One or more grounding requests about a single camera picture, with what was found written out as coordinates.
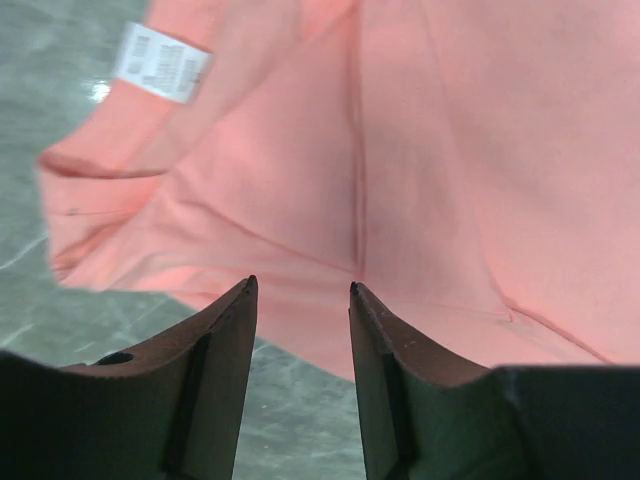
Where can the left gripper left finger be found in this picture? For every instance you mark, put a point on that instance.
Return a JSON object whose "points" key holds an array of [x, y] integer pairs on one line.
{"points": [[169, 407]]}

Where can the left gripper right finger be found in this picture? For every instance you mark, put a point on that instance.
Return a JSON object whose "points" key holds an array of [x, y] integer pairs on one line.
{"points": [[428, 413]]}

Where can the pink t-shirt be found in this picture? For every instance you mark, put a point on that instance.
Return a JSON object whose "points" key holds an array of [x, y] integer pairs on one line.
{"points": [[474, 163]]}

